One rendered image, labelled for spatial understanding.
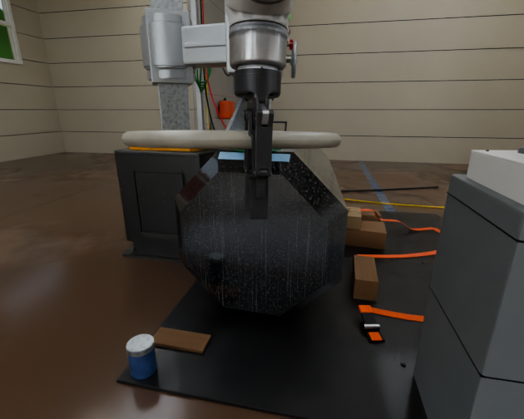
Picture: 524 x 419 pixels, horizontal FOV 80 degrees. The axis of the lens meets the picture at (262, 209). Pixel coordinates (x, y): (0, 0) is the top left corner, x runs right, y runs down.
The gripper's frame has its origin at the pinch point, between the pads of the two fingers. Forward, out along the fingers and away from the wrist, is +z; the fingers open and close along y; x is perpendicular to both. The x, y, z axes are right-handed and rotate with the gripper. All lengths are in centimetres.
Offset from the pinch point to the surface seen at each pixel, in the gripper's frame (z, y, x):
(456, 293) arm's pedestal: 32, 15, -61
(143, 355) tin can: 69, 54, 31
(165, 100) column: -32, 169, 29
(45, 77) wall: -132, 783, 338
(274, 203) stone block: 16, 70, -21
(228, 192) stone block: 13, 79, -3
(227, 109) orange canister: -50, 438, -38
